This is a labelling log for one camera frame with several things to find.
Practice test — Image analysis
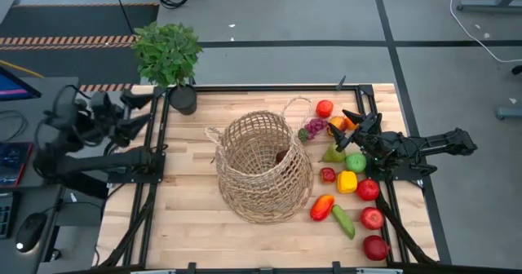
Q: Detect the dark red apple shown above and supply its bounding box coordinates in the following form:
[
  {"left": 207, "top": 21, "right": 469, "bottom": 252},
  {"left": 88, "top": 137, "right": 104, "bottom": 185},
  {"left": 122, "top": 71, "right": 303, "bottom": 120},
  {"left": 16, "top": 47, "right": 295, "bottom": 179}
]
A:
[{"left": 362, "top": 235, "right": 391, "bottom": 262}]

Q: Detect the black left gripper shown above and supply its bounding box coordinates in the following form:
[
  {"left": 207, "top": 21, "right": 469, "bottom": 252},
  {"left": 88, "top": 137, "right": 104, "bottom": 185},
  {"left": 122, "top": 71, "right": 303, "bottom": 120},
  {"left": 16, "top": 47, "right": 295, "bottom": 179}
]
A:
[{"left": 89, "top": 90, "right": 154, "bottom": 143}]

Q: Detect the yellow bell pepper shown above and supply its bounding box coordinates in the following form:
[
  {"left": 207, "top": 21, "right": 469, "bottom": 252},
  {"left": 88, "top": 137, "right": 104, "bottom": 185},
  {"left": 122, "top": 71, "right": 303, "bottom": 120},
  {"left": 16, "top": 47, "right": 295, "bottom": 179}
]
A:
[{"left": 336, "top": 170, "right": 359, "bottom": 195}]

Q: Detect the red tomato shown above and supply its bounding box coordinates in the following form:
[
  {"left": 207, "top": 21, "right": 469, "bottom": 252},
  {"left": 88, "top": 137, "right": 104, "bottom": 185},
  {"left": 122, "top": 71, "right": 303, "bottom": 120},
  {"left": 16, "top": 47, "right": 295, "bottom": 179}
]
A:
[{"left": 315, "top": 99, "right": 334, "bottom": 119}]

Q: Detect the computer monitor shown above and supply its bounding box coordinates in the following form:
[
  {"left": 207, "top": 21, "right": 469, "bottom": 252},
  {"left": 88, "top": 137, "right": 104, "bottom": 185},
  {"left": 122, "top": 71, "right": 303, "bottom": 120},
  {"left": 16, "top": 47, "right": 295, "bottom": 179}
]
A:
[{"left": 0, "top": 65, "right": 42, "bottom": 103}]

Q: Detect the yellow red peach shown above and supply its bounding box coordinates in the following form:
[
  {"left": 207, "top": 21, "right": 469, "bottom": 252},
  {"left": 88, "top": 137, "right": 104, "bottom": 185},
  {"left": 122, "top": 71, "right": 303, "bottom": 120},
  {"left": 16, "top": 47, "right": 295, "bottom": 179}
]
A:
[{"left": 326, "top": 116, "right": 350, "bottom": 137}]

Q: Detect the green cucumber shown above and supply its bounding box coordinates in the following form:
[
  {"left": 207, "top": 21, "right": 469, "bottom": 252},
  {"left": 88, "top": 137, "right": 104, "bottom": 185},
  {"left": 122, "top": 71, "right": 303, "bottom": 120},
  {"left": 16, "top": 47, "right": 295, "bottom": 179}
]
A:
[{"left": 330, "top": 204, "right": 356, "bottom": 241}]

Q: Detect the red orange mango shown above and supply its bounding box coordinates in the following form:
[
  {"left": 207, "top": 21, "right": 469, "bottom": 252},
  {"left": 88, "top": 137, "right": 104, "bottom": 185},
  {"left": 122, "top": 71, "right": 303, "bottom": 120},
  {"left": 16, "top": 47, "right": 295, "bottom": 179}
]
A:
[{"left": 309, "top": 193, "right": 336, "bottom": 223}]

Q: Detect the black computer mouse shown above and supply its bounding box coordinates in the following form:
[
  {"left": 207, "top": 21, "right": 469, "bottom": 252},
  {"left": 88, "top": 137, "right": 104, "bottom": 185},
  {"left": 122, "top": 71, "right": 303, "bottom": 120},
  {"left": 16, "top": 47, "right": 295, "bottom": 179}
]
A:
[{"left": 15, "top": 211, "right": 49, "bottom": 254}]

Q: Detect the tablet with red case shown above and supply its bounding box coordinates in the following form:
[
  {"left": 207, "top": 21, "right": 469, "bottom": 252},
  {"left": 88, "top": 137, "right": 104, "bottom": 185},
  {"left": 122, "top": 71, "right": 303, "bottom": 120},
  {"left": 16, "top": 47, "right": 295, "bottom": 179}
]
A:
[{"left": 0, "top": 141, "right": 34, "bottom": 188}]

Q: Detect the green pear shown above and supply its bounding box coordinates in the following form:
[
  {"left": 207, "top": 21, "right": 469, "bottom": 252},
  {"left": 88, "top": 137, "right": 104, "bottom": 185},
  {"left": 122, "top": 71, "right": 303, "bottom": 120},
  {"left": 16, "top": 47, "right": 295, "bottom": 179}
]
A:
[{"left": 321, "top": 142, "right": 347, "bottom": 164}]

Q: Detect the green plant in black pot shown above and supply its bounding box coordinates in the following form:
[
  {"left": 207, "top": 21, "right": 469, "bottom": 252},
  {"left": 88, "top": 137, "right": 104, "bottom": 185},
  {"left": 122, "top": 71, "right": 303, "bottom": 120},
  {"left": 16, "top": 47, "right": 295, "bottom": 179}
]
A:
[{"left": 130, "top": 20, "right": 204, "bottom": 117}]

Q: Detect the purple grape bunch green leaf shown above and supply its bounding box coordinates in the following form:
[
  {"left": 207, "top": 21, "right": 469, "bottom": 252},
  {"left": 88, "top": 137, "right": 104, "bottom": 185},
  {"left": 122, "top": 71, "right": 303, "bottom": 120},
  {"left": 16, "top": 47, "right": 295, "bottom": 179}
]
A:
[{"left": 297, "top": 117, "right": 330, "bottom": 143}]

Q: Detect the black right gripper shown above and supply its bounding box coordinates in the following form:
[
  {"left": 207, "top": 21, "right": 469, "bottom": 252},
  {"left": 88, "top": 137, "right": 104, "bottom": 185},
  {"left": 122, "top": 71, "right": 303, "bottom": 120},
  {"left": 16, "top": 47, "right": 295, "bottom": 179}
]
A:
[{"left": 327, "top": 109, "right": 405, "bottom": 161}]

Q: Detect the black mat with hazard stripes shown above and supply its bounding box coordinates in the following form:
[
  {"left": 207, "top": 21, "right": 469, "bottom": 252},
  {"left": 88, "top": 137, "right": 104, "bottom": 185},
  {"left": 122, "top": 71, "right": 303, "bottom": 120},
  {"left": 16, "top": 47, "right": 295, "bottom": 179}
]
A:
[{"left": 0, "top": 2, "right": 161, "bottom": 94}]

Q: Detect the woven straw basket with handles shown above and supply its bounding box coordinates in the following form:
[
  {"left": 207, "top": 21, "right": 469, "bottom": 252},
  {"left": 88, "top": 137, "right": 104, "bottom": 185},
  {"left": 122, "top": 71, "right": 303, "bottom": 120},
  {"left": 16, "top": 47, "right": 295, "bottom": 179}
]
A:
[{"left": 203, "top": 96, "right": 315, "bottom": 226}]

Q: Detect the grey table foot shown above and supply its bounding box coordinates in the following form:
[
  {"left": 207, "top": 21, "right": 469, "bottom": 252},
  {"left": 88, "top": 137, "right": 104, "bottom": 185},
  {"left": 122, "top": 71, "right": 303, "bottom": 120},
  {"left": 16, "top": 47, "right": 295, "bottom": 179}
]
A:
[{"left": 496, "top": 106, "right": 522, "bottom": 121}]

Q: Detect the black keyboard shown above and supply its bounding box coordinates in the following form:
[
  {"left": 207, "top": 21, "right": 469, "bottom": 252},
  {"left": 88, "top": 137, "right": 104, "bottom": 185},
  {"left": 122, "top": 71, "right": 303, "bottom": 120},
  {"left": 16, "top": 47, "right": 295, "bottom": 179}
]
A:
[{"left": 0, "top": 191, "right": 20, "bottom": 241}]

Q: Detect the green apple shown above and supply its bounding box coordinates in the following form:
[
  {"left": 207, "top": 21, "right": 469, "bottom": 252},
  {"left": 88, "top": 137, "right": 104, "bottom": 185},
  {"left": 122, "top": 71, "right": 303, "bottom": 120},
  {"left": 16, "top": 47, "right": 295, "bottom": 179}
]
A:
[{"left": 345, "top": 152, "right": 368, "bottom": 175}]

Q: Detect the dark grey desk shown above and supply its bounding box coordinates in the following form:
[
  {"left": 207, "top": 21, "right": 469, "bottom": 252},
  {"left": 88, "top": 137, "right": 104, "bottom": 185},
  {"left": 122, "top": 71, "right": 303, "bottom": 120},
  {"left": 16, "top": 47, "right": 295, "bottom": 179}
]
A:
[{"left": 0, "top": 77, "right": 81, "bottom": 274}]

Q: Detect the yellow cable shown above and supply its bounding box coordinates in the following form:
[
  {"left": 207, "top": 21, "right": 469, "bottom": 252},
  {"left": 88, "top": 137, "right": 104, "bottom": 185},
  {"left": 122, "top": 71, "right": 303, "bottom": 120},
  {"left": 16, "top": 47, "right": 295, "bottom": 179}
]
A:
[{"left": 0, "top": 60, "right": 45, "bottom": 79}]

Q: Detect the black aluminium frame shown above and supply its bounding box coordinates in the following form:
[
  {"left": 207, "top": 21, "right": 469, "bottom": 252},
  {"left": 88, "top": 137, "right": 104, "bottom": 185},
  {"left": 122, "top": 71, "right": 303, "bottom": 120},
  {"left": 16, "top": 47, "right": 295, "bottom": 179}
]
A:
[{"left": 95, "top": 74, "right": 440, "bottom": 274}]

